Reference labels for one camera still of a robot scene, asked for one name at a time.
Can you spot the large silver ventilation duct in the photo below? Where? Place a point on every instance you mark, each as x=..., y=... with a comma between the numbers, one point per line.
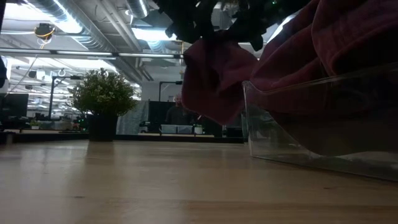
x=93, y=43

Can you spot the person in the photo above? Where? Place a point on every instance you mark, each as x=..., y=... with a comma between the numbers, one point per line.
x=178, y=113

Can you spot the clear plastic bin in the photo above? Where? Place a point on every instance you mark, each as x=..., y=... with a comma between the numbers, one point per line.
x=264, y=140

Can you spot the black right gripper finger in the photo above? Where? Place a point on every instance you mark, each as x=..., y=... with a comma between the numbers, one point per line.
x=252, y=31

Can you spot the black ceiling sensor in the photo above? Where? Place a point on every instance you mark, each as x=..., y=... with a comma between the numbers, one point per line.
x=44, y=30

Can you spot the linear ceiling light bar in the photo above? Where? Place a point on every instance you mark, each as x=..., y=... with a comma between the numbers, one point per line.
x=87, y=53

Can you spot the small white plant pot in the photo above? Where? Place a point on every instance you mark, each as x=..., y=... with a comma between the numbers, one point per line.
x=198, y=130
x=35, y=127

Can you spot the small silver ventilation duct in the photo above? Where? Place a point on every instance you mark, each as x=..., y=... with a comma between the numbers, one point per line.
x=136, y=7

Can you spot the potted green artificial plant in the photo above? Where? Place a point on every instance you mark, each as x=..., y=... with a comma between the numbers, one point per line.
x=102, y=93

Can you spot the white storage boxes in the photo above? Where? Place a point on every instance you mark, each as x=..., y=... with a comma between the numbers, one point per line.
x=174, y=129

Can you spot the black computer monitor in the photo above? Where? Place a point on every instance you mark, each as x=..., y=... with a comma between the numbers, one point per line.
x=14, y=105

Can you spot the grey curtain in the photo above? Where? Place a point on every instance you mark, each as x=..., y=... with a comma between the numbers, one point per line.
x=133, y=118

